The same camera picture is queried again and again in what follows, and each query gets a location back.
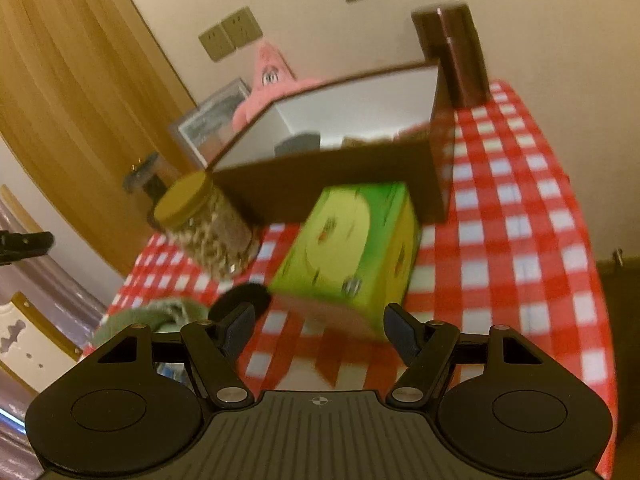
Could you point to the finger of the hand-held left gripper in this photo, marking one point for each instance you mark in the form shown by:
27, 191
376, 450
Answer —
30, 245

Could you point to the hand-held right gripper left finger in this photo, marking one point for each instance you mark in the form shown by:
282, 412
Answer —
239, 327

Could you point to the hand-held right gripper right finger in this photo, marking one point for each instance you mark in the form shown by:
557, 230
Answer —
400, 332

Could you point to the dark blue fabric item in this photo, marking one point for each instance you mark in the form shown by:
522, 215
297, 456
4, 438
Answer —
245, 297

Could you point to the green tissue pack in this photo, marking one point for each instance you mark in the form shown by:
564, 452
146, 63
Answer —
350, 250

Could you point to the light green cloth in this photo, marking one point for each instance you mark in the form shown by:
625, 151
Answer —
140, 317

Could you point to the brown cardboard box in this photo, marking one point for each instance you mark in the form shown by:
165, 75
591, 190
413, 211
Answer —
350, 185

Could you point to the dark grey fluffy cloth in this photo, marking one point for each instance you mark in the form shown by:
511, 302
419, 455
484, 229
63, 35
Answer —
297, 142

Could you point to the purple padded furniture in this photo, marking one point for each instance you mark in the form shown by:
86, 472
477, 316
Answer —
50, 280

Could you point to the clear jar of cashews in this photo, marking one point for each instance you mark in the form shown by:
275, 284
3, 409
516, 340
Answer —
215, 240

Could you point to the dark glass bottle green lid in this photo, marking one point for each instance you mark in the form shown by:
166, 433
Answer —
147, 177

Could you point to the wooden door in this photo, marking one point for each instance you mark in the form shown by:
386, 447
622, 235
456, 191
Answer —
75, 85

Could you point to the framed landscape picture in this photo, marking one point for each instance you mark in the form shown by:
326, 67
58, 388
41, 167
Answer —
210, 120

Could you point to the pink star plush toy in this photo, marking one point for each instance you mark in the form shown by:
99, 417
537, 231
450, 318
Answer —
270, 75

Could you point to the brown cylindrical canister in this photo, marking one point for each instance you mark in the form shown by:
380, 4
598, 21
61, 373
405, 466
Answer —
455, 55

